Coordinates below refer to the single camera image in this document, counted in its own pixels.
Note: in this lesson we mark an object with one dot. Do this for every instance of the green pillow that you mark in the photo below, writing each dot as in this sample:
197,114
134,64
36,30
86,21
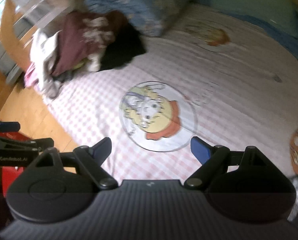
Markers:
251,0

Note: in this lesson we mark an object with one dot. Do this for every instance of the pink checked cartoon bedsheet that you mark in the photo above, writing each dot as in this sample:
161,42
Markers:
89,110

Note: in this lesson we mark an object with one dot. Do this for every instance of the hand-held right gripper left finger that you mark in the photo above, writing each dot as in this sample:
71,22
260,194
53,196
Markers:
102,150

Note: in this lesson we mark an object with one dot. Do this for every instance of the wooden chair frame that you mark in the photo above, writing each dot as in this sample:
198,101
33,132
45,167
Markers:
9,30

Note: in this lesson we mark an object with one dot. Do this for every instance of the maroon white printed garment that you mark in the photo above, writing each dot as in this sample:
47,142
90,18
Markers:
71,42

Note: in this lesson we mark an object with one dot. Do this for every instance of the blue bed cover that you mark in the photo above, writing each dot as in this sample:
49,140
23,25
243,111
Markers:
288,43

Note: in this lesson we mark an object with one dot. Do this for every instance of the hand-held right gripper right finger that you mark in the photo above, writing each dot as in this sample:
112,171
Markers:
200,150

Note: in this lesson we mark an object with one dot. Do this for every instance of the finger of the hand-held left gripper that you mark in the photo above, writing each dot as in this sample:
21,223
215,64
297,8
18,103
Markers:
8,126
42,142

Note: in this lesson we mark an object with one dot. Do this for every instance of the yellow-green garment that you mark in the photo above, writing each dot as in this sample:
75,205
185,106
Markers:
79,65

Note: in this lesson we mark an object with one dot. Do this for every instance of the blue patterned pillow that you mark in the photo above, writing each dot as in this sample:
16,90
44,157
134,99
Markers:
144,2

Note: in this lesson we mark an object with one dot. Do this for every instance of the black garment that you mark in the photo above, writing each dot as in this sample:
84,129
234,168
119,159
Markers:
124,52

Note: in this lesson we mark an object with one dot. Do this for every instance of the grey garment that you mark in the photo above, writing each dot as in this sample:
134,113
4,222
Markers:
45,55

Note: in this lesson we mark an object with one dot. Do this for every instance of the pink garment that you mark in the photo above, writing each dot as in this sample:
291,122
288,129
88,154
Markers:
30,76

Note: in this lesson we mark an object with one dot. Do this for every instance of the grey seat cushion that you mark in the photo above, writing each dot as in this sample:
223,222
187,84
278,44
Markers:
4,60

